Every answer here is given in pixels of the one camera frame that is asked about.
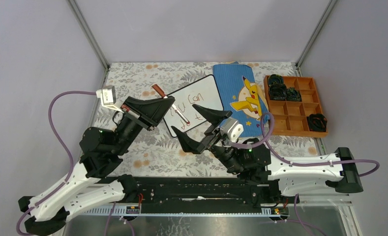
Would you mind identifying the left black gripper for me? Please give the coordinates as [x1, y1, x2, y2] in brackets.
[112, 96, 176, 156]

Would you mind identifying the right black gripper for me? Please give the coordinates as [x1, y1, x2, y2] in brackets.
[171, 103, 244, 175]

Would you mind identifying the red-capped whiteboard marker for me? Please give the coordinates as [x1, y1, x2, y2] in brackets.
[151, 84, 191, 125]

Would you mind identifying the small black-framed whiteboard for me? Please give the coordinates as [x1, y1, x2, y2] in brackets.
[164, 75, 223, 138]

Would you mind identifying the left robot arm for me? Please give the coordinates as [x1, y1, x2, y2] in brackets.
[19, 95, 175, 236]

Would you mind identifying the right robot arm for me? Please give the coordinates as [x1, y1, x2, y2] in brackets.
[172, 105, 363, 203]

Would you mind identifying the floral patterned table mat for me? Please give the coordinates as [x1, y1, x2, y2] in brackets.
[105, 62, 318, 177]

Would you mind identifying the blue Pikachu cloth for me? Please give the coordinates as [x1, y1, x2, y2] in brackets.
[212, 63, 269, 138]

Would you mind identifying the rolled dark tie middle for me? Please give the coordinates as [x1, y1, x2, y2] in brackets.
[269, 84, 287, 101]

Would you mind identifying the orange wooden compartment tray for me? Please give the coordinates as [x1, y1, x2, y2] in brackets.
[264, 75, 328, 138]

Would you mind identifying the rolled dark tie top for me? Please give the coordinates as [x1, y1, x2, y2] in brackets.
[268, 74, 284, 87]

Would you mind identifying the rolled dark tie small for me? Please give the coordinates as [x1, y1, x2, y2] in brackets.
[286, 87, 302, 102]

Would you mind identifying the rolled dark tie lower right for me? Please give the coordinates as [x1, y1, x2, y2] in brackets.
[307, 113, 328, 132]

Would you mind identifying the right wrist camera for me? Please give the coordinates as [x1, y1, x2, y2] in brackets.
[219, 118, 244, 144]

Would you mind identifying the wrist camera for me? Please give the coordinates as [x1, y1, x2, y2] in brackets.
[95, 85, 122, 112]
[219, 118, 244, 144]

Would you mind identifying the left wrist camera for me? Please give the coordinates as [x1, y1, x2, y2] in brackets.
[95, 85, 122, 112]

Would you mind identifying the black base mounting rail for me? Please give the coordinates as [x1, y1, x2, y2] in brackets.
[92, 176, 312, 215]

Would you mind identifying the white slotted cable duct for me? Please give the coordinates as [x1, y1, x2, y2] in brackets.
[81, 205, 290, 219]

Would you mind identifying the left aluminium frame post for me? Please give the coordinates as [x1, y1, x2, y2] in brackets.
[66, 0, 109, 70]

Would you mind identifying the aluminium frame post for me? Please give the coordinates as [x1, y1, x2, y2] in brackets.
[295, 0, 339, 70]
[66, 0, 109, 70]

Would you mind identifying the right aluminium frame post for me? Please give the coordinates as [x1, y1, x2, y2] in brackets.
[295, 0, 339, 70]

